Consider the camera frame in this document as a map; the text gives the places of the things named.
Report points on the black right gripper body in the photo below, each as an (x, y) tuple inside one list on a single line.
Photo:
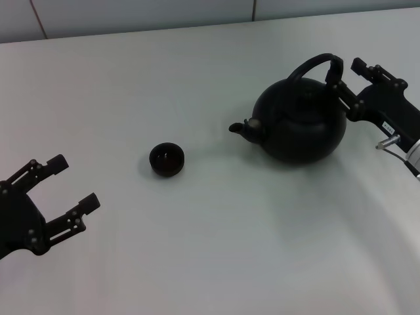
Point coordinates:
[(390, 105)]

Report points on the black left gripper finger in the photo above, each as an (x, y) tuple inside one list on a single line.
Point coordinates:
[(58, 163), (91, 202)]

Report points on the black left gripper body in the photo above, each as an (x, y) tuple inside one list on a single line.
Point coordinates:
[(16, 223)]

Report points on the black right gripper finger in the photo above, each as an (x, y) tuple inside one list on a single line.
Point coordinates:
[(380, 75), (348, 96)]

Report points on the small black teacup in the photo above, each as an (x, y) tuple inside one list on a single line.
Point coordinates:
[(166, 160)]

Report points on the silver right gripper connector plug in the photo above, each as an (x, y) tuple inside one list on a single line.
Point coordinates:
[(387, 141)]

